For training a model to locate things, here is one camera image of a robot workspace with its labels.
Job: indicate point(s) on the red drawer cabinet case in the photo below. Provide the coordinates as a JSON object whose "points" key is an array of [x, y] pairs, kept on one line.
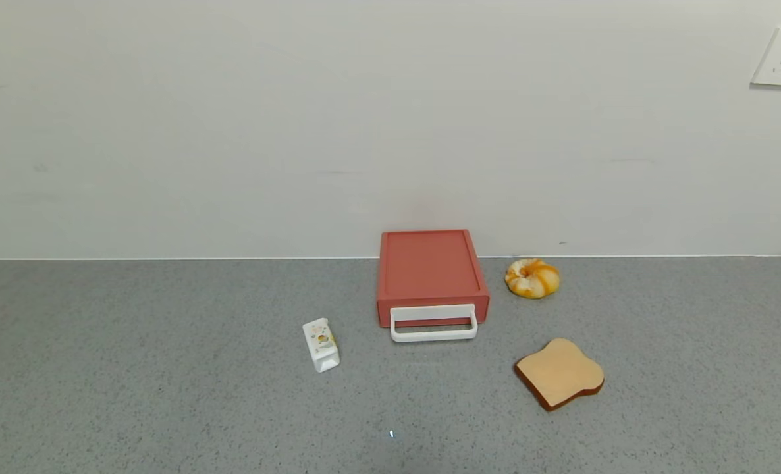
{"points": [[430, 263]]}

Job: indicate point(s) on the small white milk carton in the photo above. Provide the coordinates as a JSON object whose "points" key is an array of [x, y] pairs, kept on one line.
{"points": [[321, 345]]}

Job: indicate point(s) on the orange glazed bagel bread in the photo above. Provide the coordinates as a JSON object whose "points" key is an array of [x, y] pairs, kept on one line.
{"points": [[532, 280]]}

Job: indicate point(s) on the toast bread slice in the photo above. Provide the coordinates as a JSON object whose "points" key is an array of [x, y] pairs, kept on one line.
{"points": [[558, 372]]}

